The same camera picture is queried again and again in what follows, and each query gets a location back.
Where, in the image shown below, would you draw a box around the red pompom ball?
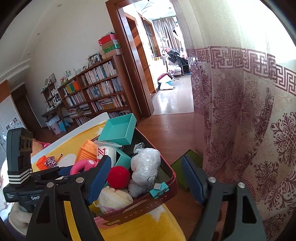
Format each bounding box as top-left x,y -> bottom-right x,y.
107,166 -> 130,189

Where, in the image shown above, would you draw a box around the wooden desk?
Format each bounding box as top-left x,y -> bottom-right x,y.
42,103 -> 67,135

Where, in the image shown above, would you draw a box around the orange plaid pillow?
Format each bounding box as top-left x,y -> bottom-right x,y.
31,139 -> 44,157

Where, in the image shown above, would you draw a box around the left hand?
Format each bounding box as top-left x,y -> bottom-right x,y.
7,202 -> 32,237

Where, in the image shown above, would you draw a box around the wooden bookshelf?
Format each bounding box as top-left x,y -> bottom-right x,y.
58,55 -> 142,126

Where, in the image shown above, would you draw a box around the teal binder clip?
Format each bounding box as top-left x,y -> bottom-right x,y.
149,182 -> 169,199

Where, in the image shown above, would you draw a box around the dark orange rubber block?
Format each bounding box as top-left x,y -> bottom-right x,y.
36,156 -> 49,171

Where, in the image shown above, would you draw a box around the teal box tray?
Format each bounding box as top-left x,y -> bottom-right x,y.
98,113 -> 137,146

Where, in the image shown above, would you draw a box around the wooden door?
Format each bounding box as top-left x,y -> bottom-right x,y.
125,13 -> 161,96

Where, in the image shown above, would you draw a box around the pink foam knot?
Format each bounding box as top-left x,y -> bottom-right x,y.
70,159 -> 98,175

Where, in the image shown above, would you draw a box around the yellow patterned towel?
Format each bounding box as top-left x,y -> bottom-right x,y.
26,119 -> 185,240

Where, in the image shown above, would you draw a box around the light orange rubber block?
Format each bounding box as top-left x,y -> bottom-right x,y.
75,140 -> 97,162

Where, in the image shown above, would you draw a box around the stacked gift boxes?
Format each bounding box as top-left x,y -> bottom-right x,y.
98,32 -> 122,60

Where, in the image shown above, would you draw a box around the teal box lid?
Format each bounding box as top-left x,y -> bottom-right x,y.
115,148 -> 131,170

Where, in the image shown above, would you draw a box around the clear plastic bag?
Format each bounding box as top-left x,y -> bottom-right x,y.
128,143 -> 161,198

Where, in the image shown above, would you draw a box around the white bottle in bag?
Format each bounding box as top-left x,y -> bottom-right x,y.
94,140 -> 122,167

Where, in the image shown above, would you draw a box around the red biscuit tin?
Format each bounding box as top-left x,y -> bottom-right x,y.
94,130 -> 178,230

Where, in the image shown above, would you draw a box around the white wardrobe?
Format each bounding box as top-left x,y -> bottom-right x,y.
0,96 -> 25,164

